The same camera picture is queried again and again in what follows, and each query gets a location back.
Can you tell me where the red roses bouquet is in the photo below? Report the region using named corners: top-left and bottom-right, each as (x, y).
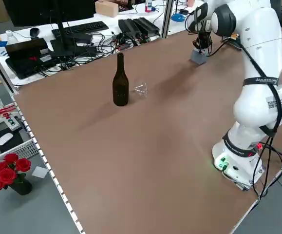
top-left (0, 153), bottom-right (32, 193)

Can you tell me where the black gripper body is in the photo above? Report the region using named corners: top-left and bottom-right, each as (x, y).
top-left (196, 31), bottom-right (212, 48)

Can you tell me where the black laptop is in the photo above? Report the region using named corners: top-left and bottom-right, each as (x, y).
top-left (5, 38), bottom-right (58, 80)

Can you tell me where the grey cube with round hole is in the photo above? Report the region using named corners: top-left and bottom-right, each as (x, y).
top-left (190, 48), bottom-right (207, 66)

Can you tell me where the clear drinking glass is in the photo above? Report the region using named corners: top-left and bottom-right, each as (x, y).
top-left (133, 82), bottom-right (149, 98)

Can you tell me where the white wire basket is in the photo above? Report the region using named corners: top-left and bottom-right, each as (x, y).
top-left (0, 103), bottom-right (40, 161)

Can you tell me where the black computer monitor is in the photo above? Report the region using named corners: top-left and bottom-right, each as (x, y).
top-left (3, 0), bottom-right (95, 59)

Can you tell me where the black keyboard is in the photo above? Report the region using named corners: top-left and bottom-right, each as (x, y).
top-left (52, 21), bottom-right (109, 39)

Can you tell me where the dark brown glass bottle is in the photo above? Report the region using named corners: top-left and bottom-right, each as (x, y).
top-left (112, 53), bottom-right (129, 107)

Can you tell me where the black base cable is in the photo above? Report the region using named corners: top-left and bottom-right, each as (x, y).
top-left (251, 143), bottom-right (282, 198)

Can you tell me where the aluminium frame post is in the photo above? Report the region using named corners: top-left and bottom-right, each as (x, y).
top-left (162, 0), bottom-right (174, 39)

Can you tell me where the tan wooden box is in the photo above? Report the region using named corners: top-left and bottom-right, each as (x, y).
top-left (94, 0), bottom-right (119, 18)

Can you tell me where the black vase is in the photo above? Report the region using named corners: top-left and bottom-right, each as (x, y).
top-left (9, 179), bottom-right (33, 195)

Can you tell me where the white card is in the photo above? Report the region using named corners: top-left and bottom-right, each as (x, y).
top-left (31, 167), bottom-right (48, 178)

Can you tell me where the clear water bottle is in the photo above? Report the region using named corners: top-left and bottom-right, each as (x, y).
top-left (5, 30), bottom-right (19, 46)

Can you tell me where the black power supply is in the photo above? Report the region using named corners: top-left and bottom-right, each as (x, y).
top-left (133, 17), bottom-right (160, 35)
top-left (118, 19), bottom-right (141, 38)

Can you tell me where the white computer mouse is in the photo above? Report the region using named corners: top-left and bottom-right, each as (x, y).
top-left (0, 133), bottom-right (14, 146)

